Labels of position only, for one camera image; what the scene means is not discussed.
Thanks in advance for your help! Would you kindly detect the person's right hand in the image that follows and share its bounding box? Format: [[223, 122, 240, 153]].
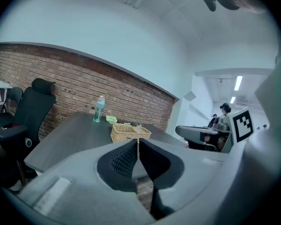
[[204, 134, 229, 151]]

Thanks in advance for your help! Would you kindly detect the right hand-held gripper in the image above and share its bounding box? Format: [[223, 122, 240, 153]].
[[175, 109, 255, 153]]

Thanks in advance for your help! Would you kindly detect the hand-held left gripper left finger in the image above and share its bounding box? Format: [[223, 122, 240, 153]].
[[0, 139, 155, 225]]

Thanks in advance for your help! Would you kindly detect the black folding chair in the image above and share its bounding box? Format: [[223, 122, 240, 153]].
[[0, 86, 23, 127]]

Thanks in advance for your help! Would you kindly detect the teal water bottle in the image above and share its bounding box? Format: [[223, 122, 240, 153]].
[[92, 95, 106, 123]]

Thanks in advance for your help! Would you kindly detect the wicker basket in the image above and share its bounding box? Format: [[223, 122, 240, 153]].
[[110, 123, 152, 144]]

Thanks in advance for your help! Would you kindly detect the black high-back office chair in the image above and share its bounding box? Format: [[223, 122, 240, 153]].
[[0, 77, 57, 188]]

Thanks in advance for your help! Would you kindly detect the person's grey shirt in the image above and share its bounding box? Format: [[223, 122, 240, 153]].
[[224, 43, 281, 225]]

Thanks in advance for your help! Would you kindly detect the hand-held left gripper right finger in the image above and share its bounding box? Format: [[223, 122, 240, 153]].
[[139, 138, 228, 225]]

